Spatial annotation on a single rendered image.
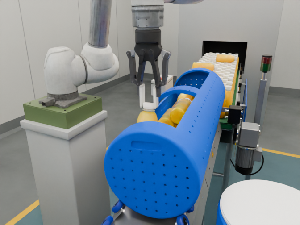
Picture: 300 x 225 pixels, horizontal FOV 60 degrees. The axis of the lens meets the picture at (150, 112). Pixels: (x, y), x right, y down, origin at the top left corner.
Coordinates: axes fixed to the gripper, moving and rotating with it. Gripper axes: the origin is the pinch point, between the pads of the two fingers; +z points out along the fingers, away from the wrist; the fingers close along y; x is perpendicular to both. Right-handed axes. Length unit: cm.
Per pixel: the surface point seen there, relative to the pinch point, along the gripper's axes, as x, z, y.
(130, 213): -13.7, 34.5, -2.1
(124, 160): -16.1, 14.0, -1.9
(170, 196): -16.1, 22.9, 11.6
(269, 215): -13.8, 24.2, 37.0
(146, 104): -1.7, 2.1, -0.4
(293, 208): -9, 24, 43
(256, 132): 82, 44, 39
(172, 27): 503, 4, -123
